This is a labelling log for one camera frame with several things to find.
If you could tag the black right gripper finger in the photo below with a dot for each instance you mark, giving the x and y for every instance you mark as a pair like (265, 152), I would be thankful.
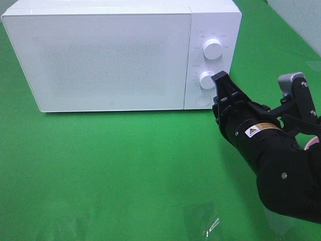
(302, 97)
(225, 87)

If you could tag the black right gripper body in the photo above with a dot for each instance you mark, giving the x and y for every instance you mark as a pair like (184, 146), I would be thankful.
(245, 123)

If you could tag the pink plate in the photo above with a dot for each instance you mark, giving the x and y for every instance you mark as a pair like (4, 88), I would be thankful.
(311, 142)

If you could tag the white microwave door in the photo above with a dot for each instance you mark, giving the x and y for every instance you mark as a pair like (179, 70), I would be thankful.
(103, 62)

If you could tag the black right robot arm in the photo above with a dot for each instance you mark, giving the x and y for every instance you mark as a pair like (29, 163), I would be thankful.
(287, 175)

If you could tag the lower white microwave knob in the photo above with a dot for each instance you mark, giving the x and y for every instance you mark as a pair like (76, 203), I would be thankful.
(205, 80)

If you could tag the white microwave knob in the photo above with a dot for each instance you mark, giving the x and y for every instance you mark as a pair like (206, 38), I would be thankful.
(212, 48)
(205, 80)

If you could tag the upper white microwave knob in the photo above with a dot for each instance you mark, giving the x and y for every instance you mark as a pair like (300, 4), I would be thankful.
(212, 48)

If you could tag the green table cover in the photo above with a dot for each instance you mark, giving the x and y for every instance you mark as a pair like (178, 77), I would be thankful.
(149, 175)

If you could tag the white microwave oven body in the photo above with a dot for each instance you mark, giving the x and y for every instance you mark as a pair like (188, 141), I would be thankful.
(218, 19)

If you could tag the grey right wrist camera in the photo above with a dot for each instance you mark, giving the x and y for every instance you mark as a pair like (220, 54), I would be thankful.
(286, 81)

